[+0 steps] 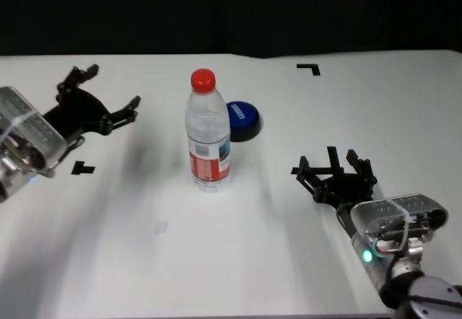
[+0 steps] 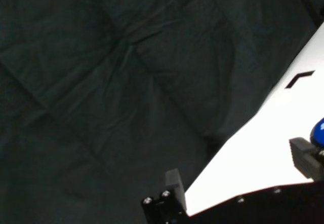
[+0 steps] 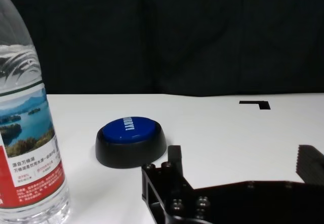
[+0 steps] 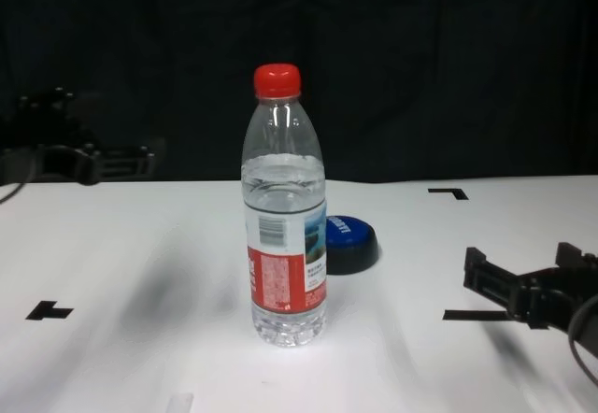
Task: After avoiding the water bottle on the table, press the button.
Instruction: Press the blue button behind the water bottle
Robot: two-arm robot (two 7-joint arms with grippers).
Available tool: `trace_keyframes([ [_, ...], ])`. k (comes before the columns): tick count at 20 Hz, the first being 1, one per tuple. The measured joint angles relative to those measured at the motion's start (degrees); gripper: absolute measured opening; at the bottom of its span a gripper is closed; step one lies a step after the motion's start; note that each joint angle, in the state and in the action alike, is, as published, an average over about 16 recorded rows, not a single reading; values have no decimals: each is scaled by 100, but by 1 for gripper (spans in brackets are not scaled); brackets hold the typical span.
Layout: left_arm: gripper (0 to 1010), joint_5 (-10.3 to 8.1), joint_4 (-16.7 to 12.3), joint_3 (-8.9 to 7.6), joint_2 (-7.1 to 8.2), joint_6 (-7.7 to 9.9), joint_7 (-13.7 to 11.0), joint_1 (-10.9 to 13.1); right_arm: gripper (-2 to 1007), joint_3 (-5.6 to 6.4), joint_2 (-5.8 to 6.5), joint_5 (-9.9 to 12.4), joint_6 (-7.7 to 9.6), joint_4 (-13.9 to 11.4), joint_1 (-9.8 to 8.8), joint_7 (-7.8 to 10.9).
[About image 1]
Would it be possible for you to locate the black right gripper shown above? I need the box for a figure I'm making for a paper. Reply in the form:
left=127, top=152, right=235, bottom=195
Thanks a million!
left=296, top=149, right=378, bottom=210

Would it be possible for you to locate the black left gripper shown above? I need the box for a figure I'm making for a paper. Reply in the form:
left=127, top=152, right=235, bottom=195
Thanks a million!
left=43, top=64, right=141, bottom=141

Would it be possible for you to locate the clear water bottle red cap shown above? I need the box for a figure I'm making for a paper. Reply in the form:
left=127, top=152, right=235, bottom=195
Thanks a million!
left=184, top=68, right=232, bottom=193

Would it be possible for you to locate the black curtain backdrop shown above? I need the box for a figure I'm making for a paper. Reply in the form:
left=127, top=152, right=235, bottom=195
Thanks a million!
left=0, top=0, right=462, bottom=59

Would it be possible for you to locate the blue black round lid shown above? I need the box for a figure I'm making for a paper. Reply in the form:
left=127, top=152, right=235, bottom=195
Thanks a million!
left=225, top=100, right=261, bottom=143

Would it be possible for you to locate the thin black left gripper cable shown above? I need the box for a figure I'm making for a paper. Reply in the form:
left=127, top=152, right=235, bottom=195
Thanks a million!
left=64, top=133, right=87, bottom=152

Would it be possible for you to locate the translucent right wrist camera housing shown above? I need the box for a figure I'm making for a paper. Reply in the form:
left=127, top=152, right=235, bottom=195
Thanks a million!
left=350, top=192, right=450, bottom=248

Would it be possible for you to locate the translucent wrist camera housing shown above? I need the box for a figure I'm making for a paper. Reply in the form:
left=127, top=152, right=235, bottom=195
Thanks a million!
left=350, top=192, right=450, bottom=248
left=0, top=86, right=69, bottom=179

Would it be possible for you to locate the translucent left wrist camera housing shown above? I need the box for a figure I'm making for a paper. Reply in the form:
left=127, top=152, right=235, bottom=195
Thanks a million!
left=0, top=86, right=69, bottom=179

